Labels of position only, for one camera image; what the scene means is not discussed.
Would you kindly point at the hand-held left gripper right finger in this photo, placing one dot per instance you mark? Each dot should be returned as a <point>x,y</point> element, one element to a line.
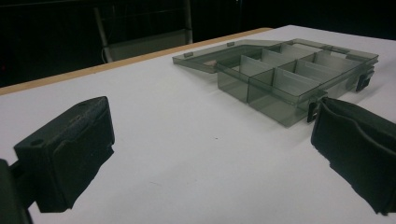
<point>358,146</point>

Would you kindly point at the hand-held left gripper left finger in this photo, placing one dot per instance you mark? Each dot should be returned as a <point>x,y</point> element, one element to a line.
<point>65,155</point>

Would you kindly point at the clear grey plastic compartment box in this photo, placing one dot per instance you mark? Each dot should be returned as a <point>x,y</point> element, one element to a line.
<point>280,74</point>

